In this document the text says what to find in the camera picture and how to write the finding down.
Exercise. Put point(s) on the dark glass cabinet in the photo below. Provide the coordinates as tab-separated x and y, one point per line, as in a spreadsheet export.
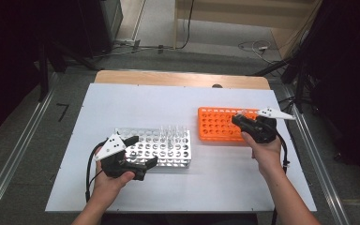
93	28

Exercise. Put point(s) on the black metal stand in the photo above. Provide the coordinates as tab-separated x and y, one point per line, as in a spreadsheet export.
43	72
300	87

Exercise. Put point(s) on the person's left hand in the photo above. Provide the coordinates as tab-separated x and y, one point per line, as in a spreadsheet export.
106	189

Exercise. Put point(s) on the black curtain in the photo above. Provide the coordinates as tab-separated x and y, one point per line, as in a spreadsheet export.
6	62
350	78

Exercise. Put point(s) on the person's right hand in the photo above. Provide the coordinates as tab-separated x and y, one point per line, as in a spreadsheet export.
267	157

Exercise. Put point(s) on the aluminium floor rail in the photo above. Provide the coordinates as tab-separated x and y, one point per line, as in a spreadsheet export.
22	137
316	156

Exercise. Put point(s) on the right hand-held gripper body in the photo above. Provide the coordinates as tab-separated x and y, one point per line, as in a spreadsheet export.
262	129

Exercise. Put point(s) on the wooden table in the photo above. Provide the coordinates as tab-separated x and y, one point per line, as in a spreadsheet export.
168	78

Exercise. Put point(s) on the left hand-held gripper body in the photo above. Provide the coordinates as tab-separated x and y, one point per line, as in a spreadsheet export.
111	149

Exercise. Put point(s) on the silver metal test tube rack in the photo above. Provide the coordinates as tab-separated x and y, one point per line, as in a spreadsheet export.
175	163

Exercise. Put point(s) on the orange plastic test tube rack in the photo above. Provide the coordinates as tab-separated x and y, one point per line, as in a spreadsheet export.
206	136

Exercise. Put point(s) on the dark round table grommet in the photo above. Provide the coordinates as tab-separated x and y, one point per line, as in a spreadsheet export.
217	86

